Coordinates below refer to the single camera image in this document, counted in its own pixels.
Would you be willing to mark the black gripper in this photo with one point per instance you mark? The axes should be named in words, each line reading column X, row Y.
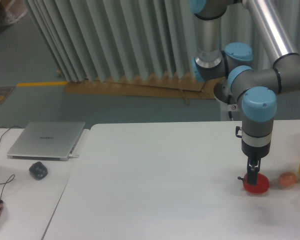
column 252, row 164

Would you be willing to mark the red bell pepper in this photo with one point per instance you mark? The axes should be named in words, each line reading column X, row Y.
column 261, row 187

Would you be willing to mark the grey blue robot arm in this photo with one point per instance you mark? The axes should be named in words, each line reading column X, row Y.
column 254, row 92

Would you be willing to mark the brown egg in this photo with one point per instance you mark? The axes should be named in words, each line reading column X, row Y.
column 287, row 180

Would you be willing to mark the flat brown cardboard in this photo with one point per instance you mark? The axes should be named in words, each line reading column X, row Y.
column 185, row 88

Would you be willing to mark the grey folding screen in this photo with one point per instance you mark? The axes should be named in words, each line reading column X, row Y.
column 101, row 39

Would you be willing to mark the black earbuds case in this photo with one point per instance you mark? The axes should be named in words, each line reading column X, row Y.
column 38, row 170

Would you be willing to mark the silver closed laptop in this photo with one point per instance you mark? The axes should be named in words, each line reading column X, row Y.
column 47, row 140

